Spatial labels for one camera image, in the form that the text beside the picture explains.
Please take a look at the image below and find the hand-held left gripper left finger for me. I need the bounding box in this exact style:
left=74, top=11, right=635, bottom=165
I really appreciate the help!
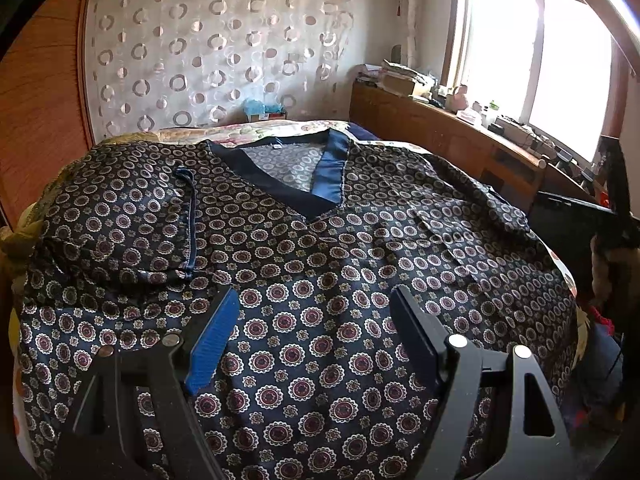
left=47, top=286, right=242, bottom=480

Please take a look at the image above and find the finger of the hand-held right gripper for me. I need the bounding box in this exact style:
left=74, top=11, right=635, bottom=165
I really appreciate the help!
left=536, top=190, right=618, bottom=223

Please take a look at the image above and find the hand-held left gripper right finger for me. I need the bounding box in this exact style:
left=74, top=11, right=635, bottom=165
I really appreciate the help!
left=391, top=285, right=583, bottom=480

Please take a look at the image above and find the navy medallion print pajama shirt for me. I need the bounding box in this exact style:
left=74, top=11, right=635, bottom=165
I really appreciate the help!
left=17, top=127, right=581, bottom=480

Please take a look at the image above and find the long wooden cabinet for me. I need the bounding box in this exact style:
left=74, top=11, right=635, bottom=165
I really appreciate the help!
left=350, top=82, right=606, bottom=211

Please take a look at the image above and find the window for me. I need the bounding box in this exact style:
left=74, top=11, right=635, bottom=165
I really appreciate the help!
left=442, top=0, right=628, bottom=161

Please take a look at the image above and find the floral blanket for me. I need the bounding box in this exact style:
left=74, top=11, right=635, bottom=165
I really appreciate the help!
left=102, top=119, right=351, bottom=148

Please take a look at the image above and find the stack of papers and boxes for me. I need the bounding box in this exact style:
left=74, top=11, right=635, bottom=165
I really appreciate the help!
left=357, top=59, right=437, bottom=99

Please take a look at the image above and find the yellow cloth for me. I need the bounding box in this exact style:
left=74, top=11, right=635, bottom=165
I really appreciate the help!
left=0, top=210, right=38, bottom=291

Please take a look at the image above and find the navy blanket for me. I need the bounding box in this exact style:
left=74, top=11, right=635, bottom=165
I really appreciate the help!
left=347, top=122, right=381, bottom=142

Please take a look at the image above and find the blue plastic bag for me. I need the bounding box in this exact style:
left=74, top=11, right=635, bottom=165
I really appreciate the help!
left=242, top=99, right=288, bottom=122

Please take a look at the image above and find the beige window curtain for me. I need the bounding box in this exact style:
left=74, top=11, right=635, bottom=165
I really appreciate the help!
left=387, top=0, right=468, bottom=81

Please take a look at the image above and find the sheer curtain with circle pattern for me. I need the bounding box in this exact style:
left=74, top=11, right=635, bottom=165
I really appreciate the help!
left=82, top=0, right=401, bottom=143

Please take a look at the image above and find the wooden wardrobe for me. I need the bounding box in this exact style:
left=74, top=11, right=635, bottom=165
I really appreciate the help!
left=0, top=0, right=98, bottom=231

